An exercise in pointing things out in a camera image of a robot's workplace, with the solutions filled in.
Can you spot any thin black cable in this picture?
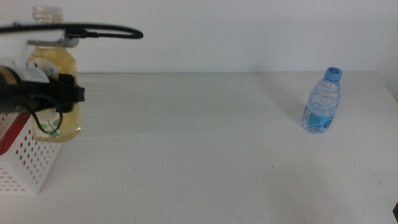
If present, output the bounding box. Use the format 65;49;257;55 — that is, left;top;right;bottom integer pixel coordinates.
29;95;63;135

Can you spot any clear water bottle blue cap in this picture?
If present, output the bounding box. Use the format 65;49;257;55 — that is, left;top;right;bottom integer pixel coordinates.
300;66;343;134

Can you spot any red cola can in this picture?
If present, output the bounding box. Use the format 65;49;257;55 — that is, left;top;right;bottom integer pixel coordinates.
0;113;32;156

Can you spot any yellow tea bottle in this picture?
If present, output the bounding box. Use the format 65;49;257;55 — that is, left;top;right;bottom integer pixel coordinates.
27;5;82;143

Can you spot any white perforated plastic basket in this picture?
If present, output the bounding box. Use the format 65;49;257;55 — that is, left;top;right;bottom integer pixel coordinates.
0;111;63;195

